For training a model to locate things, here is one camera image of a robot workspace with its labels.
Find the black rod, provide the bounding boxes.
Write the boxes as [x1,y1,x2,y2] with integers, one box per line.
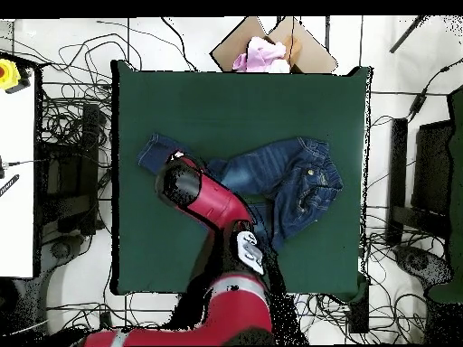
[388,14,424,54]

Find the loose black cable tangle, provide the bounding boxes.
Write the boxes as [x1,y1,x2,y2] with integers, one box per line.
[0,17,198,174]

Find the yellow emergency stop button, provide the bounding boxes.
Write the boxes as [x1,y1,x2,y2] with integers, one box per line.
[0,58,32,94]

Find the brown cardboard box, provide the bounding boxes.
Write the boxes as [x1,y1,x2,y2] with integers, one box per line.
[209,15,339,75]

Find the black equipment rack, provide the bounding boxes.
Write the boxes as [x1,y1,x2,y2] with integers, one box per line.
[33,102,102,236]

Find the tangle of black cables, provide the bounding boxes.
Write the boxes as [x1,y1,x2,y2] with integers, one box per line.
[288,212,428,344]

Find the pink cloth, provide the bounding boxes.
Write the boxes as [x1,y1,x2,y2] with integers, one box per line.
[231,35,292,74]

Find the black ribbed strap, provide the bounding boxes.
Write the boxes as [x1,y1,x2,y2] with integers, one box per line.
[0,173,20,198]

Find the white table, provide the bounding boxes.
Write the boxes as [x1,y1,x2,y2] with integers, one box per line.
[0,68,37,279]

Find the tangle of cables with adapter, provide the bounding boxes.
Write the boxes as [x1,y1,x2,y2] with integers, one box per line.
[46,292,182,339]

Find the black power adapter with cable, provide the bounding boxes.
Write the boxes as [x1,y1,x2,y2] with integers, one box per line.
[406,64,463,122]

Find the blue denim jeans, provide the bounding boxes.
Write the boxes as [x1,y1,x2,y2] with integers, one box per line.
[136,132,345,252]

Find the dark green table cloth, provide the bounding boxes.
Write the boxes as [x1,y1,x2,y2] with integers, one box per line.
[109,59,373,304]

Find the black stand beside table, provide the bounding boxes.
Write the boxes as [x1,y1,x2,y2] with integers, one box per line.
[347,299,371,334]

